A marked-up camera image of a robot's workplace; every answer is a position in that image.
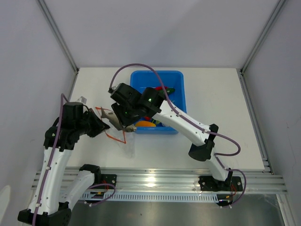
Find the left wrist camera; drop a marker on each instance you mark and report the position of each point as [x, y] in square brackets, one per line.
[82, 100]

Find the left aluminium frame post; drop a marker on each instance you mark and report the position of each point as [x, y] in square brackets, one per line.
[57, 34]

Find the red chili pepper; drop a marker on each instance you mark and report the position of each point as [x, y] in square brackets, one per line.
[160, 88]

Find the right aluminium frame post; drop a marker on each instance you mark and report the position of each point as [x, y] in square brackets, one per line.
[276, 12]

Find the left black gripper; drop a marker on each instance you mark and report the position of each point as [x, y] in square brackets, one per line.
[99, 126]

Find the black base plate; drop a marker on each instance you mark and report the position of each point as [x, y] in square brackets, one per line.
[208, 183]
[108, 179]

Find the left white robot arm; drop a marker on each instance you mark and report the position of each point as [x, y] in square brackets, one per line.
[50, 206]

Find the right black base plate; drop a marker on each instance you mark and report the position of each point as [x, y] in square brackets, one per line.
[208, 183]

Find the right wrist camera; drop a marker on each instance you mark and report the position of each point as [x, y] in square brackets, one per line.
[112, 89]

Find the grey toy fish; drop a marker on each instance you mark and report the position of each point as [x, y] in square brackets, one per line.
[111, 116]

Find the aluminium front rail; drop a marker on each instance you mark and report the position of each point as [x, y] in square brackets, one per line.
[186, 181]

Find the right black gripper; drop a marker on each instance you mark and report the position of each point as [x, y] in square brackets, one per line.
[123, 121]

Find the blue plastic bin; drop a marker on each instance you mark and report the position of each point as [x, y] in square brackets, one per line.
[140, 80]

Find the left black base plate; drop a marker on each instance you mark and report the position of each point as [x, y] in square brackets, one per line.
[108, 179]

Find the yellow orange mango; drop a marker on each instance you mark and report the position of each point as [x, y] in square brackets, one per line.
[145, 124]

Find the clear orange zip bag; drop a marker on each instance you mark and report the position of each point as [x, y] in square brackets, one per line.
[125, 140]

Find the white slotted cable duct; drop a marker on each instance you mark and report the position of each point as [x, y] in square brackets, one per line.
[163, 197]

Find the green cucumber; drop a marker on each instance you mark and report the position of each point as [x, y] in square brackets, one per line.
[170, 90]

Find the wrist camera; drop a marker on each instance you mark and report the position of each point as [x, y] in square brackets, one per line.
[82, 100]
[112, 89]

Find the aluminium frame post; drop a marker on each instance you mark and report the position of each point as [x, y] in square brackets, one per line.
[57, 34]
[276, 12]

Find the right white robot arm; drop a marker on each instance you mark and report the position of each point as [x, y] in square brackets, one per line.
[159, 107]

